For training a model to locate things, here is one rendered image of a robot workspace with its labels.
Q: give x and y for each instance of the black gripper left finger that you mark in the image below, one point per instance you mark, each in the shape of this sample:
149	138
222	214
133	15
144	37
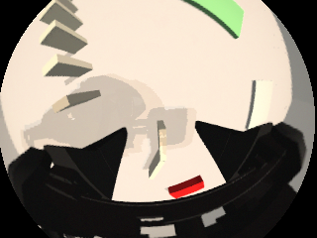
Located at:
98	162

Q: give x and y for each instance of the red flat block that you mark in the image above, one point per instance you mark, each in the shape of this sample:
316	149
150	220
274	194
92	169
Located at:
186	187

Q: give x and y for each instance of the light green flat rectangular block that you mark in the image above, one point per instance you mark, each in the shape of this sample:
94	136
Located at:
225	12

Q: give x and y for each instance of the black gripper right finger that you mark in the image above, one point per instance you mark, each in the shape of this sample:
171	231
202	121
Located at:
228	147

